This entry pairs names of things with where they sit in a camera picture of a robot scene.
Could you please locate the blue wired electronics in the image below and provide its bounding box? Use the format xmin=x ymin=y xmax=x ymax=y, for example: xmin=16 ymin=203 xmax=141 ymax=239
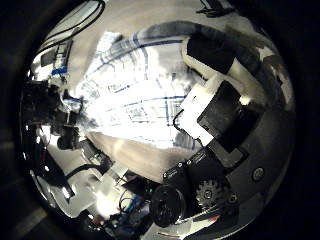
xmin=106 ymin=191 xmax=151 ymax=236

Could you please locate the blue tape strip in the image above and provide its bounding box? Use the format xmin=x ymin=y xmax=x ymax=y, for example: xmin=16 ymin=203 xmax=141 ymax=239
xmin=50 ymin=67 xmax=69 ymax=76

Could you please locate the black cable loop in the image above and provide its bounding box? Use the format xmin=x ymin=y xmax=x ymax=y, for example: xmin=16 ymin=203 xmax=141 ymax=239
xmin=34 ymin=0 xmax=107 ymax=56

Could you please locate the blue white plaid shirt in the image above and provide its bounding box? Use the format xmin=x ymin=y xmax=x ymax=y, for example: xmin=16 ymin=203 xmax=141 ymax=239
xmin=74 ymin=30 xmax=204 ymax=150

